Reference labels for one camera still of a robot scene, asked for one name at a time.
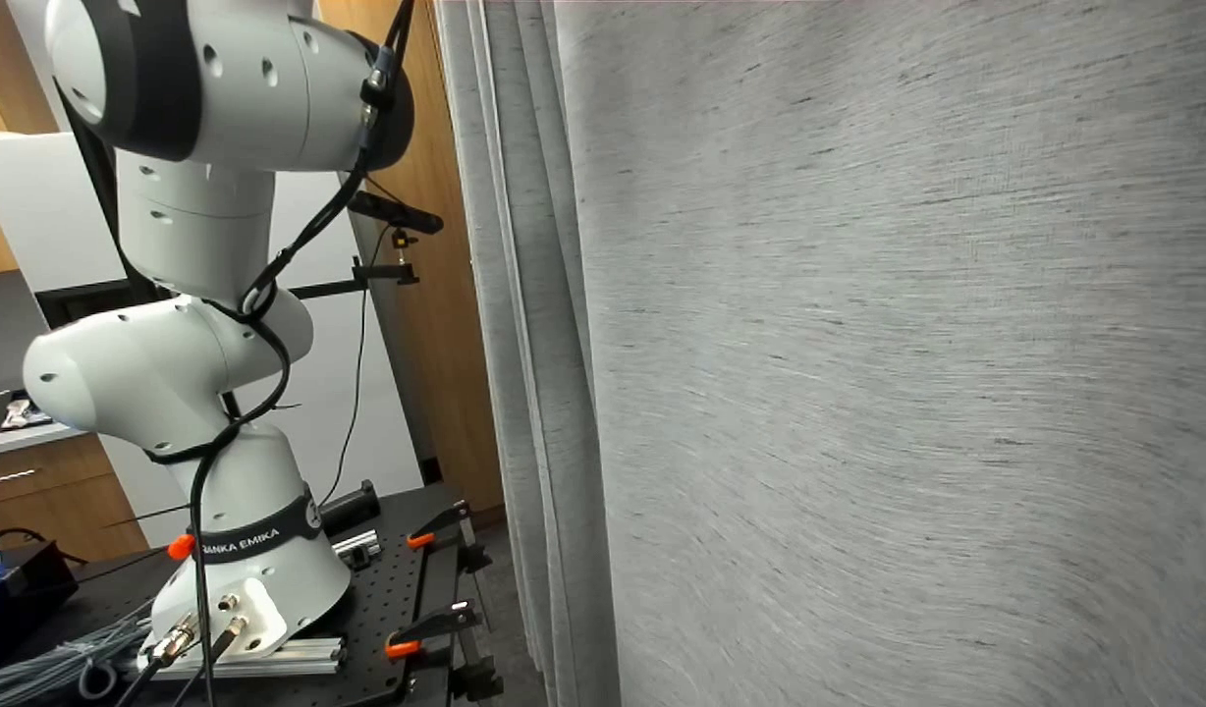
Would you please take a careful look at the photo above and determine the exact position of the gray fabric curtain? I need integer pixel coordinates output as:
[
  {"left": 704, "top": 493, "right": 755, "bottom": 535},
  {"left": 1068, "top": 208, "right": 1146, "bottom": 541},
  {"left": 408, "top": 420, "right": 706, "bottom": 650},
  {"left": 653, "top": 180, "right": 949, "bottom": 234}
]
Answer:
[{"left": 431, "top": 0, "right": 1206, "bottom": 707}]

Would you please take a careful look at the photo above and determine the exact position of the wooden door panel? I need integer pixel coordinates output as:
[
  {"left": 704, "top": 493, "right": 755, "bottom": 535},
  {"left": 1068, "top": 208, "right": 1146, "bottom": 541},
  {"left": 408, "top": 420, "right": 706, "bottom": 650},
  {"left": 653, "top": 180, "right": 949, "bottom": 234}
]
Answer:
[{"left": 314, "top": 0, "right": 507, "bottom": 517}]

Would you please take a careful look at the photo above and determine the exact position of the black cylinder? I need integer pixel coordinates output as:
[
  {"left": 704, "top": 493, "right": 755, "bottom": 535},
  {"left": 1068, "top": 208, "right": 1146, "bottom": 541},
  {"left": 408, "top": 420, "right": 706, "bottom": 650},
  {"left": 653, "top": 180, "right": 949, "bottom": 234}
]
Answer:
[{"left": 317, "top": 479, "right": 385, "bottom": 535}]

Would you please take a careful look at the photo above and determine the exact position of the wooden drawer cabinet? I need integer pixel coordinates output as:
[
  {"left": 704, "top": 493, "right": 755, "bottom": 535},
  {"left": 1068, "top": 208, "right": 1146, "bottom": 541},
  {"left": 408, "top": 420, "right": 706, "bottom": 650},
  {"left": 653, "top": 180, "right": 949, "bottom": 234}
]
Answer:
[{"left": 0, "top": 428, "right": 154, "bottom": 564}]

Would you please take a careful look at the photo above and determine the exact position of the black box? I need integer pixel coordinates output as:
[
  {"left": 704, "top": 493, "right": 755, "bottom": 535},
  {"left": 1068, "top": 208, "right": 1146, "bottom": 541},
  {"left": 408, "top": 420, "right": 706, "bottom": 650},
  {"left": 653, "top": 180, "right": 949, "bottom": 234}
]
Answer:
[{"left": 0, "top": 535, "right": 82, "bottom": 676}]

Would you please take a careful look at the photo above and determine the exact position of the black clamp with orange handle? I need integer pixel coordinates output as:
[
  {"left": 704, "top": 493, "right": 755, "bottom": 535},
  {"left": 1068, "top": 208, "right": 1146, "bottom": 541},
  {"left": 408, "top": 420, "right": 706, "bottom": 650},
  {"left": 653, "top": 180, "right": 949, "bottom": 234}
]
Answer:
[
  {"left": 382, "top": 591, "right": 507, "bottom": 701},
  {"left": 399, "top": 490, "right": 499, "bottom": 581}
]

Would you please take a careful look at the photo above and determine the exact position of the thin black camera cable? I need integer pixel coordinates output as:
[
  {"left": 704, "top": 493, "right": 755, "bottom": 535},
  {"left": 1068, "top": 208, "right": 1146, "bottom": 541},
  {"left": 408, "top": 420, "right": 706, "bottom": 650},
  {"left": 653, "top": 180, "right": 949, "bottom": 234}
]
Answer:
[{"left": 317, "top": 277, "right": 372, "bottom": 509}]

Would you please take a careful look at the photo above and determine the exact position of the black camera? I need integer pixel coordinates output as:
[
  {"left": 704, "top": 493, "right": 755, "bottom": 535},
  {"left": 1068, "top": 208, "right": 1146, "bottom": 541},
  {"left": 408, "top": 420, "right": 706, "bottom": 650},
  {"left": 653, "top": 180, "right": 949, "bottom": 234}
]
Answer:
[{"left": 344, "top": 188, "right": 449, "bottom": 238}]

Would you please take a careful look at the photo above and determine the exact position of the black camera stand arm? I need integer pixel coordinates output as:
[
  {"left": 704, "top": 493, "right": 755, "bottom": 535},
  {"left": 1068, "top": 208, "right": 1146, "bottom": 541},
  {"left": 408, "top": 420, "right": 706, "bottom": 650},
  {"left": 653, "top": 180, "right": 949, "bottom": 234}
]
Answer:
[{"left": 281, "top": 256, "right": 419, "bottom": 301}]

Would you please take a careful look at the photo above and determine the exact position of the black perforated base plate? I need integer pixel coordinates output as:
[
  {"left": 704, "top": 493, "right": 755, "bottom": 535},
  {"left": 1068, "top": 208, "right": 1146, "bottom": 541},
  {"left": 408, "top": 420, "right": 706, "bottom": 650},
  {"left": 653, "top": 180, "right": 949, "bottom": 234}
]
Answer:
[{"left": 0, "top": 479, "right": 499, "bottom": 707}]

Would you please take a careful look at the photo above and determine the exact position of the aluminium rail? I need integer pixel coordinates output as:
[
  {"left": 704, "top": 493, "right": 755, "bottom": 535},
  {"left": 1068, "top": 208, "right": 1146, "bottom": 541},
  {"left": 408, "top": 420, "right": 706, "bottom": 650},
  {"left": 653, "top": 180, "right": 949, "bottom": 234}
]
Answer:
[{"left": 154, "top": 633, "right": 351, "bottom": 682}]

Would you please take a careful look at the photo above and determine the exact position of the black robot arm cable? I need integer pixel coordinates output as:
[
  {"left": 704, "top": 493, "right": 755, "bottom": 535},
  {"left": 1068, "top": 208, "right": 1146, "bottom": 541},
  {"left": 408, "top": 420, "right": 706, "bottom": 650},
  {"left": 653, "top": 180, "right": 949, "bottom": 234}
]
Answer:
[{"left": 143, "top": 0, "right": 419, "bottom": 707}]

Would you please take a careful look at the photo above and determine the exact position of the gray cable bundle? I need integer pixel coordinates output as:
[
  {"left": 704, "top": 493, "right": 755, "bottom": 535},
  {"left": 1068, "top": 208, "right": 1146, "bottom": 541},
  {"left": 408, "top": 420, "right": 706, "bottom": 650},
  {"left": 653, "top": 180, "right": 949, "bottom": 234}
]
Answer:
[{"left": 0, "top": 607, "right": 161, "bottom": 707}]

